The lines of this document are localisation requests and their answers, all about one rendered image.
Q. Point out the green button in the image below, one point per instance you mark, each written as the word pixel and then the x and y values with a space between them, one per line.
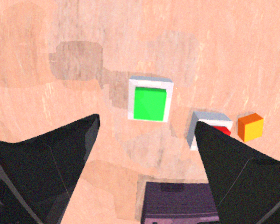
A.
pixel 149 98

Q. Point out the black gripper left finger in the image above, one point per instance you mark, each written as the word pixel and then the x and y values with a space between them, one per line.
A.
pixel 43 171

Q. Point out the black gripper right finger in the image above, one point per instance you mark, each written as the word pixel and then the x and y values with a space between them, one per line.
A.
pixel 245 183

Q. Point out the small orange and yellow block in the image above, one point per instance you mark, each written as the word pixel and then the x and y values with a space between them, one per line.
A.
pixel 250 127

